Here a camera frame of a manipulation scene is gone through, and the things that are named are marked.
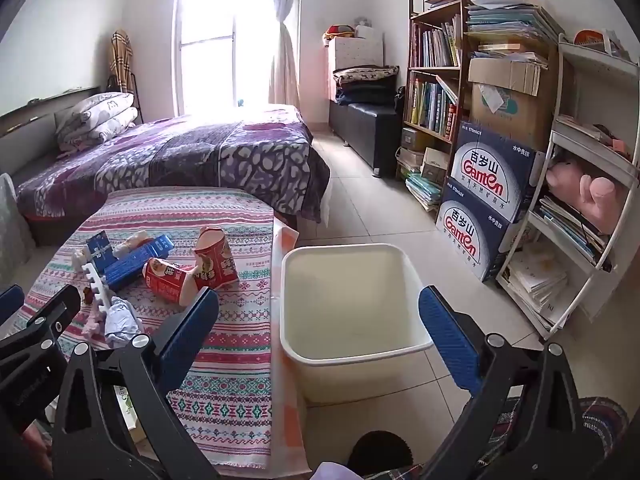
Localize large cardboard box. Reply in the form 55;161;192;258
470;80;557;155

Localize red yellow cloth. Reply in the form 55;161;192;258
322;25;357;44

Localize dark patterned cushion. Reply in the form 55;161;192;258
332;65;401;87

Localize crumpled pink tissue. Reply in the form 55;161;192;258
81;305;108;337

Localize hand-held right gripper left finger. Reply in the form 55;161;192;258
52;286;221;480

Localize black slipper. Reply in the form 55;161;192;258
347;432;414;480

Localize person's plaid pants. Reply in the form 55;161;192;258
364;395;630;480

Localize red crushed paper cup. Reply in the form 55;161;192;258
194;226;239;291

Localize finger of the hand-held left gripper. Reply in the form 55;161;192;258
0;284;82;361
0;285;26;328

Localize purple patterned blanket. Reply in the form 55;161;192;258
15;105;332;226

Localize row of colourful books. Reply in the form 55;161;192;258
406;75;460;137

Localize wooden bookshelf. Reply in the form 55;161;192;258
396;0;502;183

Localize dark blue folded blanket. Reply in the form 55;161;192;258
336;82;399;107

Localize stack of white booklets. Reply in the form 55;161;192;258
504;252;571;332

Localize stack of books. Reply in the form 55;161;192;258
404;172;447;212

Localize small cardboard box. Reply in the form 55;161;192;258
467;55;543;97

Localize red paper cup lying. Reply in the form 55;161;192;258
143;257;199;306

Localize row of thin books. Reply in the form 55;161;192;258
411;14;462;68

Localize black bench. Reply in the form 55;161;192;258
328;100;406;172

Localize pink patterned tablecloth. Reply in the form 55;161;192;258
10;187;301;478

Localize light curtain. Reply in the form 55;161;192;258
267;0;304;111

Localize stack of papers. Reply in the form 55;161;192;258
464;2;566;68

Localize white patterned pillow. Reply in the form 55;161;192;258
65;92;136;126
55;107;140;154

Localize small blue carton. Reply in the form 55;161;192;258
86;230;117;268

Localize long blue carton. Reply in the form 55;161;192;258
104;235;174;292

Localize white toothed foam strip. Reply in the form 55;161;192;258
72;250;114;322

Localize grey bed headboard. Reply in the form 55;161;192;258
0;87;101;176

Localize beige plaid garment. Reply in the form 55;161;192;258
110;31;134;94

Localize grey checked cushion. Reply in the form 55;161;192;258
0;172;37;262

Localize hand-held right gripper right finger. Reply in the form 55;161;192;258
418;285;588;480

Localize white shelf unit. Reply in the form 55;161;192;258
495;34;640;339

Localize crumpled white wrapper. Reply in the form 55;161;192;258
104;296;146;349

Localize white plastic bin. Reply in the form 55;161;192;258
280;244;435;405

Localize pink plush toy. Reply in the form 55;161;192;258
545;159;629;236

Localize window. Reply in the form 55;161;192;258
172;0;281;117

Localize black metal rack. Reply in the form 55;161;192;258
107;74;144;124

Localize pile of slanted books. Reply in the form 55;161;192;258
537;194;614;272

